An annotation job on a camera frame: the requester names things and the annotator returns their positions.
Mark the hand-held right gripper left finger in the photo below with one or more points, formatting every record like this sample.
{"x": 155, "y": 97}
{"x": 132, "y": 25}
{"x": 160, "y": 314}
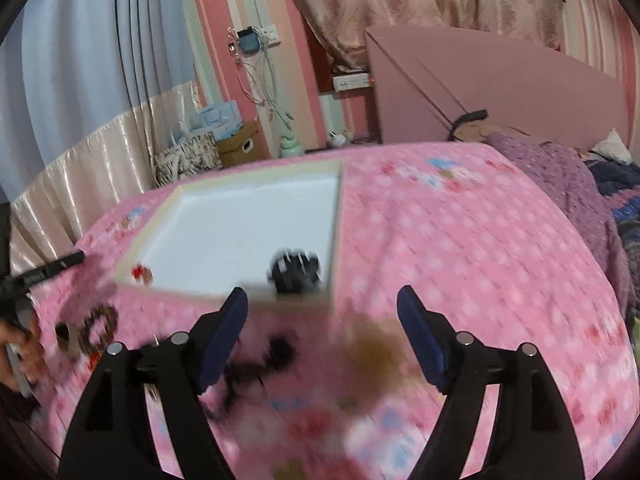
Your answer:
{"x": 227, "y": 340}

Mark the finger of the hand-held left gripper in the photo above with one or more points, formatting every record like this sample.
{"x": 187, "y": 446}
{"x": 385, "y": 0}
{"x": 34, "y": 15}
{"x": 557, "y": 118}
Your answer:
{"x": 45, "y": 272}

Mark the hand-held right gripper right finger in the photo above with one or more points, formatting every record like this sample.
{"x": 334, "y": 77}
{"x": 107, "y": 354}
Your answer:
{"x": 425, "y": 340}

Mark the white tray box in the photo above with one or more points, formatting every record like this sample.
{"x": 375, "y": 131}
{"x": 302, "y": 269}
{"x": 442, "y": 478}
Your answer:
{"x": 240, "y": 230}

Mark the person's left hand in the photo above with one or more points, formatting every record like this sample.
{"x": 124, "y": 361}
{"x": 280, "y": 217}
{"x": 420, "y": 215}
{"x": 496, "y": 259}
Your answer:
{"x": 30, "y": 360}

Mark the pink printed bed sheet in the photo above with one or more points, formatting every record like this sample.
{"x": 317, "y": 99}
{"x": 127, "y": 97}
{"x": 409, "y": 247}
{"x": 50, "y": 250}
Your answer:
{"x": 450, "y": 260}

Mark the small red ornament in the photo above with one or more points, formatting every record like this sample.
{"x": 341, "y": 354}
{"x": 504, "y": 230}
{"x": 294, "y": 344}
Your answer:
{"x": 141, "y": 274}

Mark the cream satin curtain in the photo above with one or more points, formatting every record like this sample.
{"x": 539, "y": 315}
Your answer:
{"x": 100, "y": 160}

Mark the zebra print bag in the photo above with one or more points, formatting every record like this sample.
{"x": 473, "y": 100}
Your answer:
{"x": 187, "y": 160}

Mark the brown cardboard box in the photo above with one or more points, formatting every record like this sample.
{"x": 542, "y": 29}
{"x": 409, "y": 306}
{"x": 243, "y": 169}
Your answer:
{"x": 240, "y": 147}

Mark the green bottle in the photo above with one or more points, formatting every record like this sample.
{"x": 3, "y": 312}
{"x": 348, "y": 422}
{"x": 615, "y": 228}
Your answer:
{"x": 290, "y": 146}

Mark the purple dotted blanket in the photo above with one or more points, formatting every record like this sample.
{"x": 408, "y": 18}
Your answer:
{"x": 565, "y": 180}

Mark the pale blue curtain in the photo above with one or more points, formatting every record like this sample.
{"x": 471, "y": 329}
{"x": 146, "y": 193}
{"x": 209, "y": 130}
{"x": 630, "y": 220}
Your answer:
{"x": 75, "y": 60}

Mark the blue gift bag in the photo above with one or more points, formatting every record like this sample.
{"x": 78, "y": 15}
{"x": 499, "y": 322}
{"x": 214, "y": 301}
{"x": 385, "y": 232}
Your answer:
{"x": 215, "y": 117}

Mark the dark blue quilt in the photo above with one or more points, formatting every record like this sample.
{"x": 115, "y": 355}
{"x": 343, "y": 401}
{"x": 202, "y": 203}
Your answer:
{"x": 620, "y": 200}

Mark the pink headboard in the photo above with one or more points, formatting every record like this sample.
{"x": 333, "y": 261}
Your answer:
{"x": 500, "y": 85}

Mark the white power strip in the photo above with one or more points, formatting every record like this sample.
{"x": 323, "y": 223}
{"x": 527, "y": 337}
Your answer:
{"x": 351, "y": 82}

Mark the white pillow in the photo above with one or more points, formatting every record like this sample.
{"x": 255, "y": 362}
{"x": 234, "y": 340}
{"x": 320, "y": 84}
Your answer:
{"x": 612, "y": 146}

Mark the blue charger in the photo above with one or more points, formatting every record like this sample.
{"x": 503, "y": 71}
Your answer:
{"x": 248, "y": 41}

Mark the white wall socket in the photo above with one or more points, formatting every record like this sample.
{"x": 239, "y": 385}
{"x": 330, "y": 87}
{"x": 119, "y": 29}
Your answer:
{"x": 270, "y": 35}

